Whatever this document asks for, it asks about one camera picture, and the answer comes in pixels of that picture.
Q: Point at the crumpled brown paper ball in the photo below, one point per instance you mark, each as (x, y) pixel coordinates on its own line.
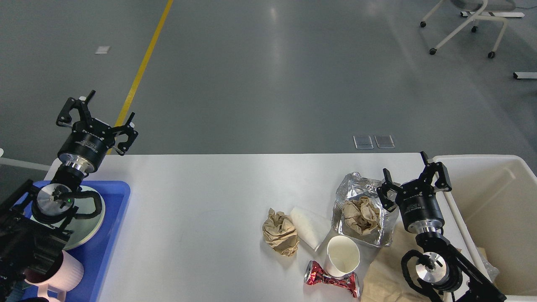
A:
(280, 233)

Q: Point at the brown paper in foil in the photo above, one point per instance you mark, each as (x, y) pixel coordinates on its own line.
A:
(361, 215)

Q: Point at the brown paper bag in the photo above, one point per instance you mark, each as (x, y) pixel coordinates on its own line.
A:
(384, 281)

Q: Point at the white crushed paper cup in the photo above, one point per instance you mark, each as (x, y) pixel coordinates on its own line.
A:
(312, 228)

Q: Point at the crushed red can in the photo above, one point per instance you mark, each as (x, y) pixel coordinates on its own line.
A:
(315, 274)

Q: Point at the white chair base leg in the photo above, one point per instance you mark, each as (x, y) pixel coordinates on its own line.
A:
(21, 164)

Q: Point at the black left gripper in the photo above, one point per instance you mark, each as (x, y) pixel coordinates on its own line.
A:
(85, 147)

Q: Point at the white table leg bar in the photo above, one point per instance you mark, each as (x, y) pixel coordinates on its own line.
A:
(523, 75)

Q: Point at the beige plastic bin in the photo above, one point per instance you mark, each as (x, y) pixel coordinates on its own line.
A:
(493, 200)

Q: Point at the silver foil container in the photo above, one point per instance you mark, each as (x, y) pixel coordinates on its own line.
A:
(352, 187)

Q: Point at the blue plastic tray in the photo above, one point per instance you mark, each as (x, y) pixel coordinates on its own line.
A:
(105, 243)

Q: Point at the white rolling chair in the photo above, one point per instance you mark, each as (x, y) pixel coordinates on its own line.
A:
(480, 10)

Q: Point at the clear plastic wrap in bin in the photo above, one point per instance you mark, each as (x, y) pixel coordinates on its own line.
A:
(491, 270)

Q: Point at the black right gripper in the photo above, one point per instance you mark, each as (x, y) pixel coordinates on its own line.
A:
(417, 201)

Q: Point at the pink ribbed mug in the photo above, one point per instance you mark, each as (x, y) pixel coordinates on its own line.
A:
(64, 275)

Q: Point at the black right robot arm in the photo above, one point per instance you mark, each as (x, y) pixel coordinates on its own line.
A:
(439, 267)

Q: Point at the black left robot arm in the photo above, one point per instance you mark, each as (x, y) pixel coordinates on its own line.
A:
(40, 224)

